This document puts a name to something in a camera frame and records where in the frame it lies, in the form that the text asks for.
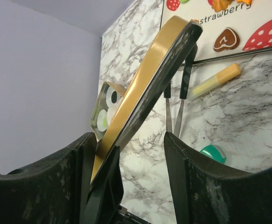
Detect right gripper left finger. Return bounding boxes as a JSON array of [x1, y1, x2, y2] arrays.
[[0, 133, 123, 224]]

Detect black sandwich cookie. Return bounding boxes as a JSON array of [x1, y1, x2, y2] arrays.
[[111, 91, 118, 104]]

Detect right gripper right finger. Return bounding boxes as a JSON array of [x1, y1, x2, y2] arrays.
[[164, 132, 272, 224]]

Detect silver tin lid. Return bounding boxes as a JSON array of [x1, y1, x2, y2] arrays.
[[91, 16, 203, 185]]

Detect strawberry pattern tray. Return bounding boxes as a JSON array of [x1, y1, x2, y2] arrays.
[[161, 0, 272, 64]]

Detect brown heart cookie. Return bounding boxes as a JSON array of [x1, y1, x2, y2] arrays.
[[213, 27, 240, 52]]

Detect yellow orange highlighter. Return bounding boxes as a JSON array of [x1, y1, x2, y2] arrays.
[[187, 63, 241, 101]]

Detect black metal tongs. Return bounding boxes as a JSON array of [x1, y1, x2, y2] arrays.
[[164, 44, 198, 138]]

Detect green grey eraser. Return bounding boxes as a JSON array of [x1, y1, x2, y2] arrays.
[[200, 145, 226, 164]]

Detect gold cookie tin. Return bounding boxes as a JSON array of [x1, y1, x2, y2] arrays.
[[90, 82, 126, 141]]

